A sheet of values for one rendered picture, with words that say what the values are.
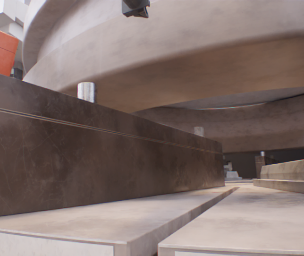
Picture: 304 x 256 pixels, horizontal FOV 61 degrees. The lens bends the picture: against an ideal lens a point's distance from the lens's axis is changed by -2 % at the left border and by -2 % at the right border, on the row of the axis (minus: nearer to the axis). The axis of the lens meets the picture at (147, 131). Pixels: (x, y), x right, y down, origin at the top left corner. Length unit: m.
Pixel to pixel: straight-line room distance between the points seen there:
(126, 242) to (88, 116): 0.65
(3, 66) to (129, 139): 0.58
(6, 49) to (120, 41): 0.51
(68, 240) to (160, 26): 0.88
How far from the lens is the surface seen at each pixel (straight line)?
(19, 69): 4.45
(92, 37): 1.33
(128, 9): 0.96
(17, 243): 0.55
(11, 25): 3.85
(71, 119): 0.92
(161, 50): 1.07
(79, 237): 0.44
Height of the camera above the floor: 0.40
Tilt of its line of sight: 10 degrees up
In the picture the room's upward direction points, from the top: 2 degrees counter-clockwise
